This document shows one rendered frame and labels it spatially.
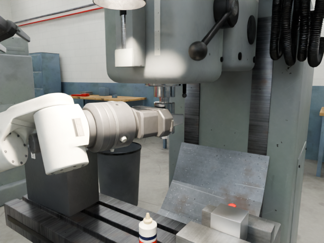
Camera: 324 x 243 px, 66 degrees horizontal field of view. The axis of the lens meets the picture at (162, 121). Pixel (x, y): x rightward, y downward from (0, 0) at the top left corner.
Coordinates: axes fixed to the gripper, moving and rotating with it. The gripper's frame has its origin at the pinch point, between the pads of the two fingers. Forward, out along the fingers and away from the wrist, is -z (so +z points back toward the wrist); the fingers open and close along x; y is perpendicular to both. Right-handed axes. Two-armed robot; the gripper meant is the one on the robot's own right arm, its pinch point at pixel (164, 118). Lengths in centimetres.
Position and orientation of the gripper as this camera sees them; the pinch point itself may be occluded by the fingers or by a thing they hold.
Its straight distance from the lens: 56.1
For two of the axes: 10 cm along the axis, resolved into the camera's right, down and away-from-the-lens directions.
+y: -0.1, 9.9, 1.7
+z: -7.4, 1.0, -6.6
